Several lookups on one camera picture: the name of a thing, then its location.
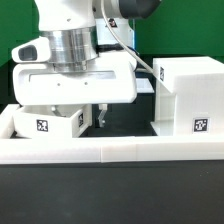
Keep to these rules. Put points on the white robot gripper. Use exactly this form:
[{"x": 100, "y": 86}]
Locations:
[{"x": 109, "y": 78}]

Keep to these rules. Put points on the white front drawer box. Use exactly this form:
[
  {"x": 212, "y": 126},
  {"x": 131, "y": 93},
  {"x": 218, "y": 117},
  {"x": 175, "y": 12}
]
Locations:
[{"x": 39, "y": 121}]

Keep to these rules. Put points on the white drawer cabinet frame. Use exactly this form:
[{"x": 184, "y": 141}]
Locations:
[{"x": 189, "y": 96}]

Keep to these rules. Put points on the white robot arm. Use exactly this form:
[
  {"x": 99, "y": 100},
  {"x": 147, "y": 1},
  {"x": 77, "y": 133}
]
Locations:
[{"x": 78, "y": 58}]

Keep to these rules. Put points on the white U-shaped table fence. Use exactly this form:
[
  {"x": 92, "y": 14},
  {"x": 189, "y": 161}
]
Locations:
[{"x": 104, "y": 150}]

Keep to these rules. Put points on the white fiducial marker sheet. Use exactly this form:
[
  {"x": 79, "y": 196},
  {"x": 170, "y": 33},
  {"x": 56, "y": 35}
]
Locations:
[{"x": 144, "y": 86}]

